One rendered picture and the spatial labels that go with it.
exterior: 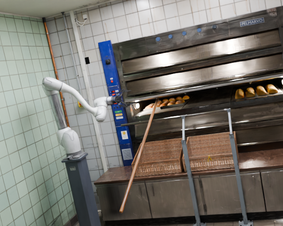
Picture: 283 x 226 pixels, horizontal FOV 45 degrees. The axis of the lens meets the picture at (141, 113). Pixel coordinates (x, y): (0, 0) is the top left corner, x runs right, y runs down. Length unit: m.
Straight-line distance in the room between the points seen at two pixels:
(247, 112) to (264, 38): 0.83
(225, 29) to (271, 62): 0.61
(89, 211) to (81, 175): 0.38
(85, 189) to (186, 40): 1.99
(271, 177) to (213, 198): 0.63
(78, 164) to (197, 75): 1.67
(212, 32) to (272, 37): 0.63
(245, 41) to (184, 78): 0.77
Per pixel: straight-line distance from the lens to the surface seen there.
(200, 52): 4.01
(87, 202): 3.64
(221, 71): 4.00
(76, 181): 3.59
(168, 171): 3.79
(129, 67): 4.19
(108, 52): 4.24
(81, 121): 4.53
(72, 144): 3.51
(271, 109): 4.06
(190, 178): 3.66
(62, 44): 4.53
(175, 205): 3.87
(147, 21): 4.13
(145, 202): 3.94
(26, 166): 3.85
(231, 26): 4.01
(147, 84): 4.15
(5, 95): 3.72
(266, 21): 4.02
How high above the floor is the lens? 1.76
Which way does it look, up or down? 7 degrees down
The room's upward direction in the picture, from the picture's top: 11 degrees counter-clockwise
